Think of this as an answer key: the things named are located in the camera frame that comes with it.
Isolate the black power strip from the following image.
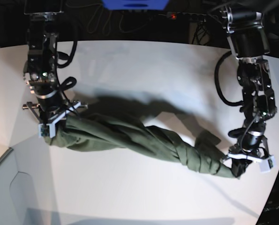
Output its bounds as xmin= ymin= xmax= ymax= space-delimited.
xmin=165 ymin=12 xmax=208 ymax=23

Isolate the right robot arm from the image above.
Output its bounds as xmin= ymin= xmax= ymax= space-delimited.
xmin=23 ymin=0 xmax=79 ymax=125

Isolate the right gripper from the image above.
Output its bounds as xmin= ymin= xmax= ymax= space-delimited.
xmin=22 ymin=90 xmax=88 ymax=124

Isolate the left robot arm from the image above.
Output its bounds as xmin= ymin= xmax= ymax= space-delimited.
xmin=214 ymin=1 xmax=277 ymax=178

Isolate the blue box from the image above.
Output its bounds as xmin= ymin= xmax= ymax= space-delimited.
xmin=102 ymin=0 xmax=169 ymax=10

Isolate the green t-shirt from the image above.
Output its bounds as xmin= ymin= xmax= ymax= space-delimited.
xmin=44 ymin=113 xmax=240 ymax=178

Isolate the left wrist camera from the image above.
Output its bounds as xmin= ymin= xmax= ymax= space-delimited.
xmin=259 ymin=155 xmax=276 ymax=173

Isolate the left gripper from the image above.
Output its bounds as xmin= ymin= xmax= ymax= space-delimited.
xmin=223 ymin=126 xmax=274 ymax=177

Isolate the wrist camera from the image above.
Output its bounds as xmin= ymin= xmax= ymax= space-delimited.
xmin=259 ymin=155 xmax=276 ymax=173
xmin=38 ymin=123 xmax=56 ymax=138

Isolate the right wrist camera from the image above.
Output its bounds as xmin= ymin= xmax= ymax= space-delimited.
xmin=38 ymin=123 xmax=56 ymax=138

